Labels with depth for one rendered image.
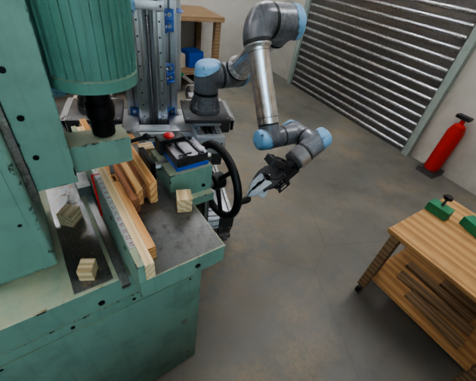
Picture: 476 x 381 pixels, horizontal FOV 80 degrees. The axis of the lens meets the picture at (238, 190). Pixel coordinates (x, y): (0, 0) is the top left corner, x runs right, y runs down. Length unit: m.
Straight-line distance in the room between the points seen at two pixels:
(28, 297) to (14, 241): 0.13
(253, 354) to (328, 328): 0.43
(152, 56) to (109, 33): 0.87
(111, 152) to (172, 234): 0.25
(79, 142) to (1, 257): 0.29
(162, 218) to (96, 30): 0.42
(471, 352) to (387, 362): 0.36
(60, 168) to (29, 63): 0.21
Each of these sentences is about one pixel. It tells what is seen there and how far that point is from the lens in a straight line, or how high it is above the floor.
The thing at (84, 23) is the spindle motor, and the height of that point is 1.32.
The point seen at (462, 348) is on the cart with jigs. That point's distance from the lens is 1.83.
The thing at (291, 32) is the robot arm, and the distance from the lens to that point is 1.15.
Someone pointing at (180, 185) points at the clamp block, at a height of 0.92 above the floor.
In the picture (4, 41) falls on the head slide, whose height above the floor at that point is 1.29.
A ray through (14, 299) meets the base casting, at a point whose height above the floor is 0.80.
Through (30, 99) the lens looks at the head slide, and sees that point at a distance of 0.64.
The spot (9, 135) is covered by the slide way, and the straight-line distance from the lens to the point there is 0.66.
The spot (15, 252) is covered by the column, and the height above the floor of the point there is 0.89.
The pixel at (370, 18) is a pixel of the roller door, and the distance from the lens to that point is 3.86.
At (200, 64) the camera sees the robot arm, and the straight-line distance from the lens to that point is 1.39.
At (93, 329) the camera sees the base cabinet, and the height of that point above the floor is 0.64.
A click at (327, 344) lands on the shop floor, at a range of 1.69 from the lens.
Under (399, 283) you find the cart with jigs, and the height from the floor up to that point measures 0.18.
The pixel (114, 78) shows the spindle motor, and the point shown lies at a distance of 0.63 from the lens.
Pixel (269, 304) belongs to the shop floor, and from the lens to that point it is 1.68.
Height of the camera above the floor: 1.44
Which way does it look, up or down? 40 degrees down
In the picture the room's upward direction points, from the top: 10 degrees clockwise
